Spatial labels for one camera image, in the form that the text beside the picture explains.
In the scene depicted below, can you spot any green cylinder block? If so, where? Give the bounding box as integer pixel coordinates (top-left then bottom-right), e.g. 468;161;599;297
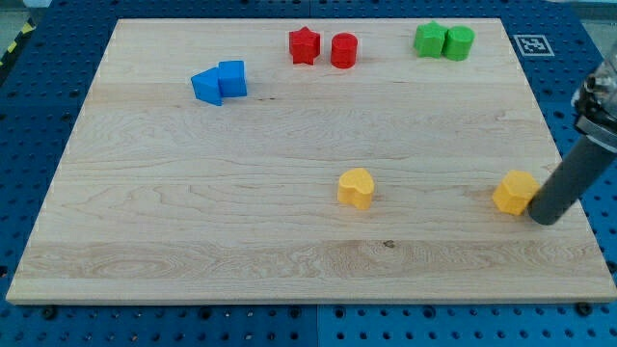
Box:
442;25;475;61

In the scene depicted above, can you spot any blue triangle block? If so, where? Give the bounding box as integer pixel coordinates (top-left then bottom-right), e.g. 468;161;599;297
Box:
191;67;223;106

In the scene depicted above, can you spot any red cylinder block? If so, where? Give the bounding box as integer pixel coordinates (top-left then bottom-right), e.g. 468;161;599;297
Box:
331;33;358;69

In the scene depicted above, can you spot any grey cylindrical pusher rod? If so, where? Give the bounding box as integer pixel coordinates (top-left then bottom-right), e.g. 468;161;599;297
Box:
527;135;616;226

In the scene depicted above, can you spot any white fiducial marker tag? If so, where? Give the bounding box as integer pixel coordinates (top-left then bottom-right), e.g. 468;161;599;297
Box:
514;34;554;57

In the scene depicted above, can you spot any yellow hexagon block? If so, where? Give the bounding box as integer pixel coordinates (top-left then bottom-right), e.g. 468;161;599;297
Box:
493;171;540;215

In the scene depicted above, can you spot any blue cube block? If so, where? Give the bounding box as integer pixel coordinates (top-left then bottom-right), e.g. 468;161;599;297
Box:
218;61;248;97

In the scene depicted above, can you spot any yellow heart block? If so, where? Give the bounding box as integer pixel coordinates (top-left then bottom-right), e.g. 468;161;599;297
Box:
336;168;375;210

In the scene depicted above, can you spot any red star block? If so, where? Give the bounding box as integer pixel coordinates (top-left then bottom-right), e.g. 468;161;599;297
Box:
288;26;321;65

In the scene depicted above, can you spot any green star block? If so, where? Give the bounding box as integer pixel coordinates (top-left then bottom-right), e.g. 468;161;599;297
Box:
414;21;448;58

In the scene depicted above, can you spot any wooden board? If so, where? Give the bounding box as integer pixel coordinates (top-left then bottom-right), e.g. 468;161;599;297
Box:
7;18;616;306

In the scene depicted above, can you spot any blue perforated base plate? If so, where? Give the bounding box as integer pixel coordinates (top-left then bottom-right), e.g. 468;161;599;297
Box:
1;0;616;346

